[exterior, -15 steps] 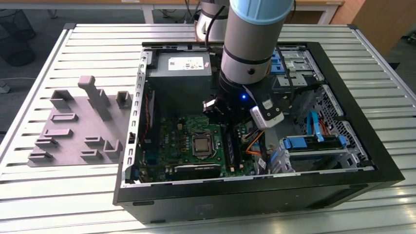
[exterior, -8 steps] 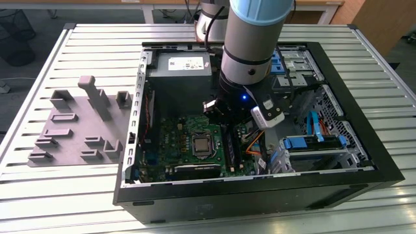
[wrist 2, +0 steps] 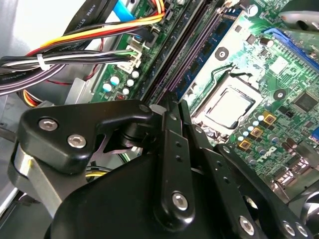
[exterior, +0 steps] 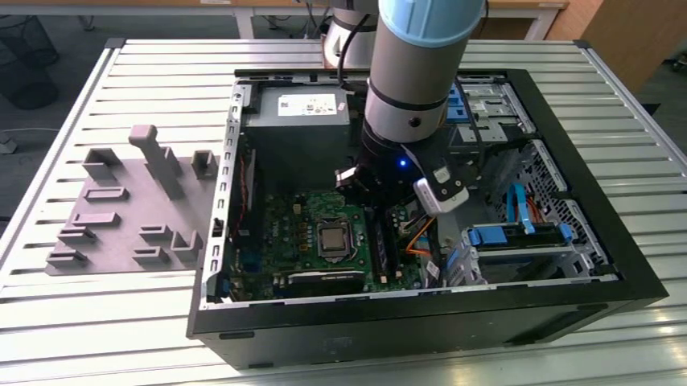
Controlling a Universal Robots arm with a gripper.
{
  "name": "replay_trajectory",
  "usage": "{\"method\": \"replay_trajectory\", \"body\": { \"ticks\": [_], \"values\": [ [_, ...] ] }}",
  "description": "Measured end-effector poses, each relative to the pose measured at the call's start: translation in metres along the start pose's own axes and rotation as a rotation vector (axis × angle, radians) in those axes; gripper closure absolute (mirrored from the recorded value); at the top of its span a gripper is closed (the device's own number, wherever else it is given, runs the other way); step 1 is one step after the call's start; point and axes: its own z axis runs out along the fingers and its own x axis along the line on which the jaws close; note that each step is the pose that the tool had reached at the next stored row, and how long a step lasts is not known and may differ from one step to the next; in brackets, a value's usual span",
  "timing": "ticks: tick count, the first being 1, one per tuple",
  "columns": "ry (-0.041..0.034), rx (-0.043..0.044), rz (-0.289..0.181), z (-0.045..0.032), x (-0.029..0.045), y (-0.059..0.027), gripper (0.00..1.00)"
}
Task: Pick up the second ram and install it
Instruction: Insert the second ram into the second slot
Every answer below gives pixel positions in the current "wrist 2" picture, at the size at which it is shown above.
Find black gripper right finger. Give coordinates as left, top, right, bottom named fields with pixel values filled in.
left=181, top=100, right=314, bottom=239

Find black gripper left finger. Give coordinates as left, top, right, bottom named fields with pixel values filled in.
left=7, top=91, right=196, bottom=225

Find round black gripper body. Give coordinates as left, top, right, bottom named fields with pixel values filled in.
left=46, top=150, right=244, bottom=239

